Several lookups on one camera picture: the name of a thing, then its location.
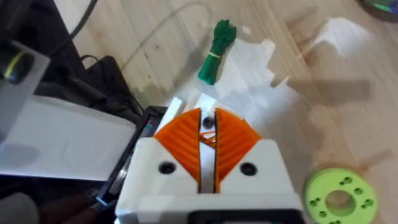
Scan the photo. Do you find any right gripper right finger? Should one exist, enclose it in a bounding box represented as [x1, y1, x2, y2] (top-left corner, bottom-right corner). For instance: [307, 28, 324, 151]
[213, 108, 297, 195]

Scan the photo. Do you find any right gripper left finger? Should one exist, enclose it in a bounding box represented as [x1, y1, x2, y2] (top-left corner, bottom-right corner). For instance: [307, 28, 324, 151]
[115, 108, 201, 216]

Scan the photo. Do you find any green toy vegetable bundle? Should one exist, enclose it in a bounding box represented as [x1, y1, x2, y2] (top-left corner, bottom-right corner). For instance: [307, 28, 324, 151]
[197, 19, 238, 86]

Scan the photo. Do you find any green disc with holes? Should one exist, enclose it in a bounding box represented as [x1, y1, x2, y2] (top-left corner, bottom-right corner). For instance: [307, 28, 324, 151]
[303, 167, 379, 224]

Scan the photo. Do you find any upright flat wrist plate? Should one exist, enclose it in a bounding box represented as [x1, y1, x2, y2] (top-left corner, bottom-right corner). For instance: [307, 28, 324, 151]
[0, 39, 51, 142]

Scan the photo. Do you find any dark round container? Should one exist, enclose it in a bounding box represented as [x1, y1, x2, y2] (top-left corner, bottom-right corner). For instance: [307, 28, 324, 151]
[357, 0, 398, 23]

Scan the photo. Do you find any black cable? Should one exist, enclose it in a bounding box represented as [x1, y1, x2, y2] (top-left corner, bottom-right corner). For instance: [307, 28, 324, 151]
[49, 0, 99, 58]

